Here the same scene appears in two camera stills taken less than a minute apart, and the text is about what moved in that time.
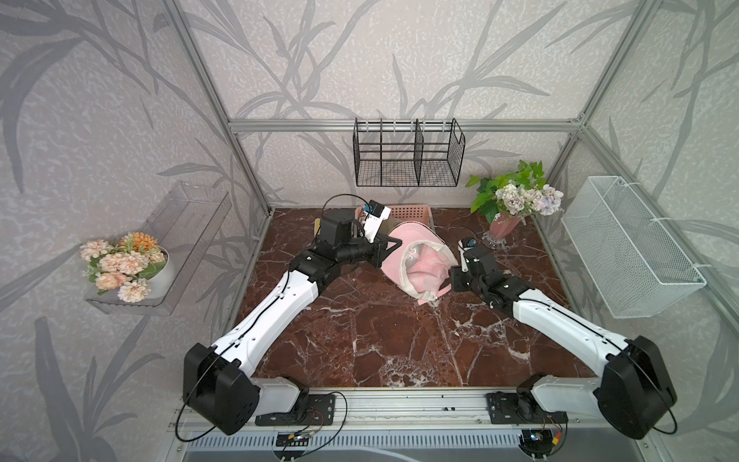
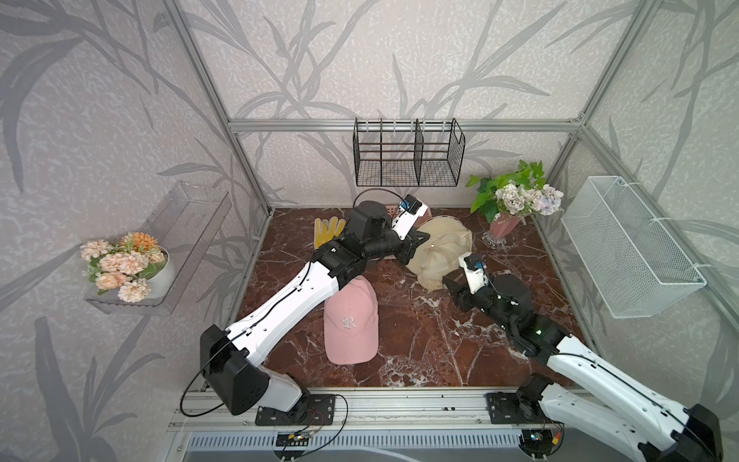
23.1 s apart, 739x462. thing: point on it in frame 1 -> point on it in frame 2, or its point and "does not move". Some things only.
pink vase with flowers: [505, 199] does not move
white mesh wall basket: [637, 266] does not move
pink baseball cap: [420, 263] -> [351, 323]
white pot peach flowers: [134, 267] does not move
